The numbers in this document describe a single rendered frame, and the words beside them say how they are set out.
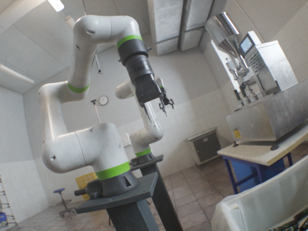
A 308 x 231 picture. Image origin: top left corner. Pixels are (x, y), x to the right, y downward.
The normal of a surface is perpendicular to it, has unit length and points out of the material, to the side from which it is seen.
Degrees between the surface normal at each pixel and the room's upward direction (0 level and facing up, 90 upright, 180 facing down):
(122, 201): 90
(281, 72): 90
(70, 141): 66
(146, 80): 99
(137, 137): 87
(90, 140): 84
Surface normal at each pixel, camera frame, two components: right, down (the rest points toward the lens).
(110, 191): -0.32, -0.51
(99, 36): 0.56, 0.73
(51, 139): -0.05, -0.81
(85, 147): 0.51, -0.17
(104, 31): 0.62, 0.52
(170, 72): -0.06, -0.14
